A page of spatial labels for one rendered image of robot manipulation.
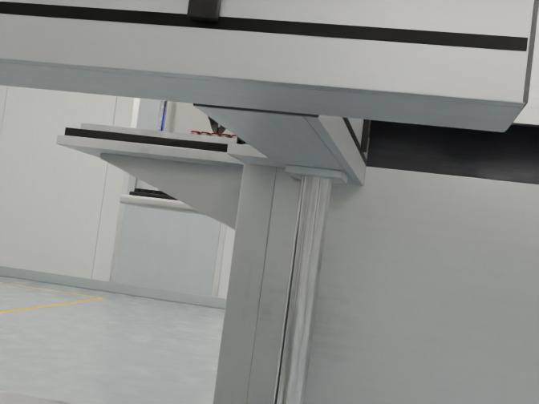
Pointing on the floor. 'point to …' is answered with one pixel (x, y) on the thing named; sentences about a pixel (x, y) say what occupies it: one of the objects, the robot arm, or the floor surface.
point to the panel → (411, 292)
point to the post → (245, 284)
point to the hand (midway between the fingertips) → (218, 131)
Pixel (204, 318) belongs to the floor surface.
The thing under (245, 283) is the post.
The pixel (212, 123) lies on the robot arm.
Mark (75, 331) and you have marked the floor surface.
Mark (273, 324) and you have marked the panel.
